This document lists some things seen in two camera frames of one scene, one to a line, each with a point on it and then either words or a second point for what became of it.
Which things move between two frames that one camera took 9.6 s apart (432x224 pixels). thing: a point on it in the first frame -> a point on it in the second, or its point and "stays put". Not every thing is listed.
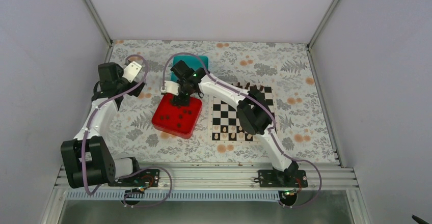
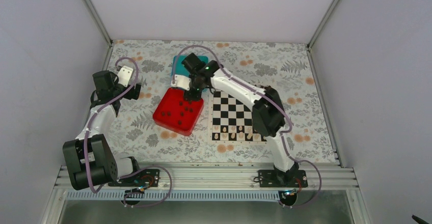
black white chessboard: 224,124 stays put
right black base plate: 267,178 stays put
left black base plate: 149,178 stays put
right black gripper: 180,102 -> 192,96
